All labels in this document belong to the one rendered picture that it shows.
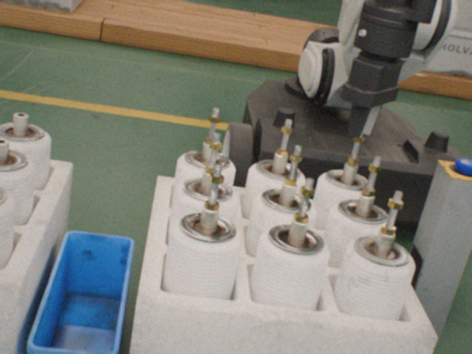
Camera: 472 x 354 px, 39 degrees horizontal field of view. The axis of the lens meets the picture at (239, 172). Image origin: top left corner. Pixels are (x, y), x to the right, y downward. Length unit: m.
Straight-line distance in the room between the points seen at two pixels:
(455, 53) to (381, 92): 2.11
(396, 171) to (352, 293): 0.60
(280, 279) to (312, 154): 0.59
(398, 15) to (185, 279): 0.48
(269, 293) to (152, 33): 2.07
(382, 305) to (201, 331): 0.24
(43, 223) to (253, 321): 0.34
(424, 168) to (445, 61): 1.68
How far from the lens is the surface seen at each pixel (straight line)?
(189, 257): 0.85
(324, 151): 1.43
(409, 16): 1.02
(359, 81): 1.04
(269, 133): 1.42
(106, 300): 1.15
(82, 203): 1.46
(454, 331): 1.31
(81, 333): 1.08
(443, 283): 1.18
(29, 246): 0.94
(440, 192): 1.12
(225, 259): 0.86
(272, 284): 0.88
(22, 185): 0.99
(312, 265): 0.86
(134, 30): 2.85
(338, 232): 1.00
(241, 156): 1.39
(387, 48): 1.03
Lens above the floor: 0.66
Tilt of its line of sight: 22 degrees down
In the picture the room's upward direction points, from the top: 11 degrees clockwise
